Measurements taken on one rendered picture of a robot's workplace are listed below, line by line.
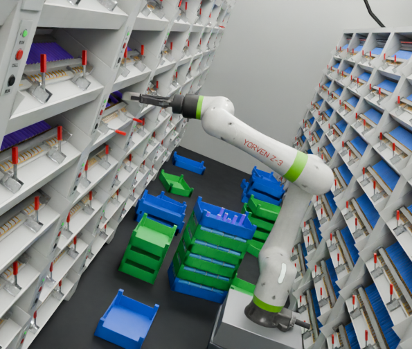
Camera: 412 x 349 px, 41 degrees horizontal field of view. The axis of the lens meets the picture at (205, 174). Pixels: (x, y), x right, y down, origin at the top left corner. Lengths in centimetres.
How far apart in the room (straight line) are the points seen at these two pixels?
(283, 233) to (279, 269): 20
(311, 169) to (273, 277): 43
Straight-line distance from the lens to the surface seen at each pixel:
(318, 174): 204
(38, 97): 116
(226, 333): 215
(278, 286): 216
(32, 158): 138
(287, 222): 226
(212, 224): 285
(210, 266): 296
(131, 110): 228
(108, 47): 156
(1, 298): 160
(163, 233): 319
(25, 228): 152
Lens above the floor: 137
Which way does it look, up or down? 15 degrees down
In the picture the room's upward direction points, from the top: 22 degrees clockwise
